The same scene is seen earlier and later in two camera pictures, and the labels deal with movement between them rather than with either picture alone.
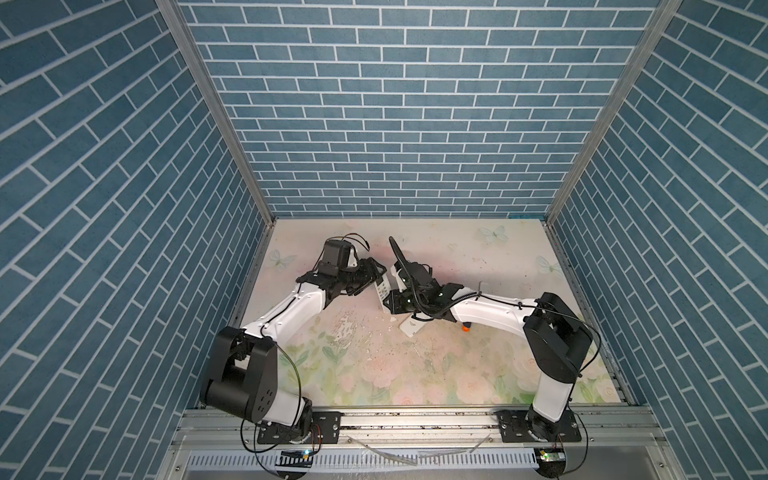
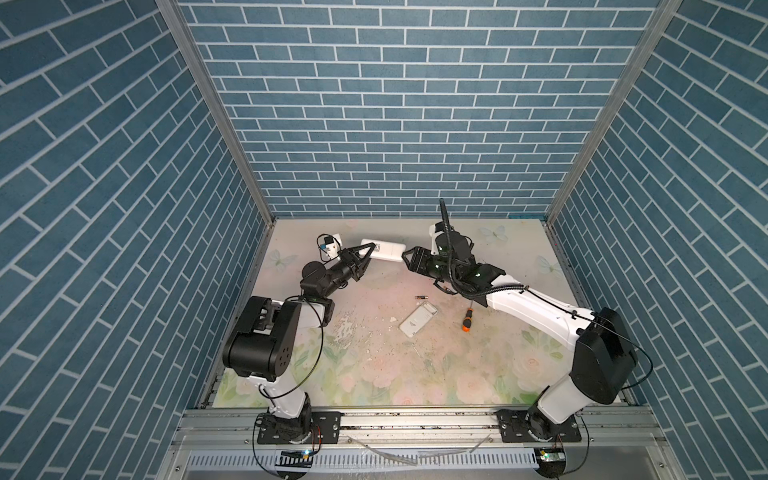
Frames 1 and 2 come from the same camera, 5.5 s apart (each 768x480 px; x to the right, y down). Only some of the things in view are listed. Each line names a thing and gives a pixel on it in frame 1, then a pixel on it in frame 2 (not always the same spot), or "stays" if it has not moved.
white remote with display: [383, 288] → [384, 250]
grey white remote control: [411, 326] stays
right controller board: [551, 461] stays
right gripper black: [391, 301] → [418, 260]
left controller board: [296, 458] stays
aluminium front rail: [235, 429] stays
